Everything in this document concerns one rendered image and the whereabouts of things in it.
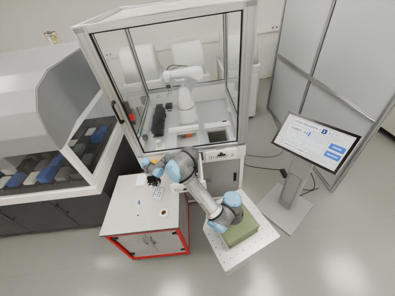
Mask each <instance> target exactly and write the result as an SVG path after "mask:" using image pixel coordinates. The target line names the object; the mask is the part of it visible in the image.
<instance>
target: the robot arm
mask: <svg viewBox="0 0 395 296"><path fill-rule="evenodd" d="M198 160H199V152H198V150H197V148H195V147H193V146H186V147H184V148H182V149H181V150H179V151H176V152H174V153H171V152H169V153H167V154H166V155H165V156H164V157H162V158H161V159H160V160H159V161H158V162H157V163H156V164H154V163H152V162H151V161H150V159H149V158H148V157H144V158H142V160H141V161H140V164H141V166H142V168H143V170H144V172H145V174H146V175H147V180H148V181H147V184H148V183H149V184H148V186H149V185H152V188H154V187H155V186H156V187H157V188H159V187H160V183H161V179H160V177H162V176H163V173H164V169H165V171H166V174H167V175H168V177H169V178H170V179H171V180H172V181H173V182H174V183H179V184H183V185H184V186H185V187H186V188H187V190H188V191H189V193H190V194H191V195H192V196H193V197H194V199H195V200H196V201H197V202H198V203H199V205H200V206H201V207H202V208H203V209H204V211H205V212H206V217H207V219H208V221H207V224H208V226H209V227H211V228H212V229H214V230H215V231H217V232H218V233H224V232H225V231H226V230H227V229H228V227H229V225H237V224H239V223H241V222H242V220H243V215H244V214H243V210H242V198H241V196H240V194H239V193H237V192H235V191H228V192H226V193H225V194H224V196H223V201H222V202H221V203H220V204H217V202H215V200H214V199H213V197H212V196H211V195H210V194H209V192H208V191H207V190H206V189H205V187H204V186H203V184H202V183H201V182H200V181H199V179H198V178H197V177H196V176H195V170H194V169H193V166H194V165H195V164H196V163H197V162H198Z"/></svg>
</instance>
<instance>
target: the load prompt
mask: <svg viewBox="0 0 395 296"><path fill-rule="evenodd" d="M292 123H294V124H296V125H299V126H301V127H304V128H307V129H309V130H312V131H314V132H316V133H320V134H322V135H324V136H327V137H329V138H331V137H332V136H333V134H334V133H335V132H334V131H332V130H329V129H327V128H324V127H321V126H318V125H316V124H313V123H310V122H307V121H305V120H302V119H299V118H297V117H294V119H293V121H292Z"/></svg>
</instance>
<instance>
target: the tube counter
mask: <svg viewBox="0 0 395 296"><path fill-rule="evenodd" d="M302 134H303V135H305V136H307V137H310V138H312V139H314V140H317V141H319V142H322V143H324V144H328V142H329V140H330V139H328V138H326V137H323V136H321V135H318V134H315V133H313V132H310V131H308V130H306V129H305V130H304V131H303V133H302Z"/></svg>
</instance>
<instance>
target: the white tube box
mask: <svg viewBox="0 0 395 296"><path fill-rule="evenodd" d="M161 187H162V191H160V190H161ZM155 191H157V193H156V192H155ZM164 191H165V186H160V187H159V188H157V187H156V186H155V188H154V191H153V193H152V197H151V198H152V200H162V197H163V194H164ZM154 195H156V197H155V196H154Z"/></svg>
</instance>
